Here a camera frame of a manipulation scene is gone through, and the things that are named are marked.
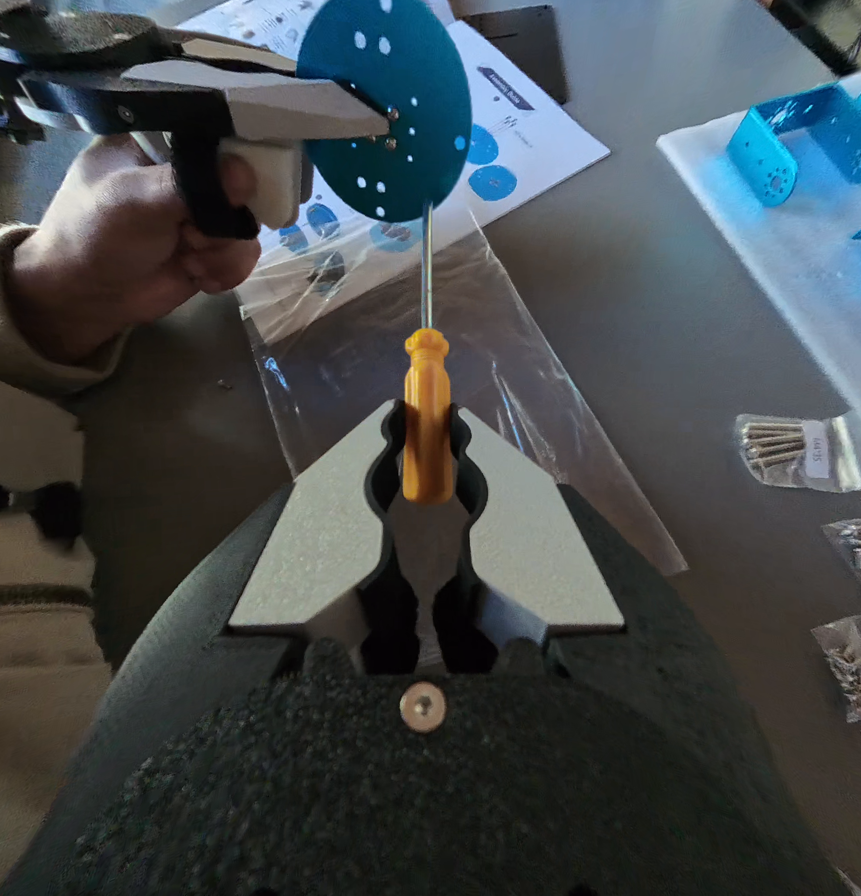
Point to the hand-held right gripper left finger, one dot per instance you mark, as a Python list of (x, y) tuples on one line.
[(318, 553)]

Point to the clear bag of short screws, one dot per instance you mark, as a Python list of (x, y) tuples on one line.
[(857, 549)]

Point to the person's left hand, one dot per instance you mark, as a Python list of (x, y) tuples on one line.
[(122, 245)]

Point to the printed assembly guide sheet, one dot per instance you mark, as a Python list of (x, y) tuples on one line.
[(535, 154)]

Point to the clear bag of long screws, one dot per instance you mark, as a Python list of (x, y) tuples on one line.
[(787, 448)]

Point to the person's left forearm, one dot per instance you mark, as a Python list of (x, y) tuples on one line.
[(11, 336)]

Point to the blue round metal disc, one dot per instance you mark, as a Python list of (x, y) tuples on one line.
[(416, 91)]

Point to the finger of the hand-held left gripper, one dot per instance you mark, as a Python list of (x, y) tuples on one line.
[(297, 105), (241, 54)]

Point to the black flat case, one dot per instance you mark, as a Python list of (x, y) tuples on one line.
[(521, 49)]

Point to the clear bag of tiny screws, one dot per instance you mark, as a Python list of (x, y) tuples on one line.
[(854, 665)]

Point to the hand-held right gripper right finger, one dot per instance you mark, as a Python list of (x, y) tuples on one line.
[(535, 553)]

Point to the person's beige jacket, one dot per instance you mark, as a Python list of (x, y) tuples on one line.
[(32, 700)]

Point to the white foam sheet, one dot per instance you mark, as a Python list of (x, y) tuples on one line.
[(766, 266)]

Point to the clear plastic bag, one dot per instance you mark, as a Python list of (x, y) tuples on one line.
[(542, 392)]

